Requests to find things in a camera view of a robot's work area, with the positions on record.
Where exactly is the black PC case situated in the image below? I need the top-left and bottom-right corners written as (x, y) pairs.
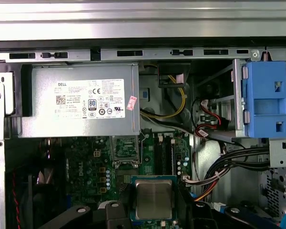
top-left (0, 39), bottom-right (286, 229)

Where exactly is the metal locking lever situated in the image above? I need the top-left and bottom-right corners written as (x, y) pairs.
top-left (138, 130), bottom-right (150, 167)

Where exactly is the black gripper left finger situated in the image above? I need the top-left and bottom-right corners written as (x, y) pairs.
top-left (38, 183), bottom-right (134, 229)

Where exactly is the orange wire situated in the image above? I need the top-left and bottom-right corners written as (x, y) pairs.
top-left (193, 188), bottom-right (214, 202)

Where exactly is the silver CPU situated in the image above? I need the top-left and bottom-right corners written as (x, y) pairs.
top-left (130, 175), bottom-right (177, 221)

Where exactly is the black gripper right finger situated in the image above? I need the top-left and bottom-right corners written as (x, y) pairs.
top-left (176, 188), bottom-right (279, 229)

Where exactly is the grey power supply unit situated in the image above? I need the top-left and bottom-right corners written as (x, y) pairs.
top-left (18, 61), bottom-right (142, 139)

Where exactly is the red twisted wire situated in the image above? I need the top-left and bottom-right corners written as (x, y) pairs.
top-left (11, 170), bottom-right (21, 229)

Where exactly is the blue plastic drive latch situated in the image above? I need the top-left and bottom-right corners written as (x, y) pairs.
top-left (240, 61), bottom-right (286, 139)

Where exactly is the metal drive cage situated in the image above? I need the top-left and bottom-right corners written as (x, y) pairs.
top-left (231, 49), bottom-right (286, 169)

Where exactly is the black case fan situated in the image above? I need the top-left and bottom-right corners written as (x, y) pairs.
top-left (4, 164), bottom-right (67, 229)

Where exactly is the black cable bundle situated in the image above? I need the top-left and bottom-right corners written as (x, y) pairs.
top-left (204, 146), bottom-right (270, 187)

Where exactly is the green motherboard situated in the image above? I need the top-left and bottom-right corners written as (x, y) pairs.
top-left (39, 132), bottom-right (196, 229)

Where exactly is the yellow wire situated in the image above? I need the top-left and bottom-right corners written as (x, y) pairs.
top-left (142, 75), bottom-right (187, 120)

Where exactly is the black RAM slot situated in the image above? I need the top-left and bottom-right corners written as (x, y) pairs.
top-left (153, 133), bottom-right (161, 176)
top-left (158, 133), bottom-right (165, 176)

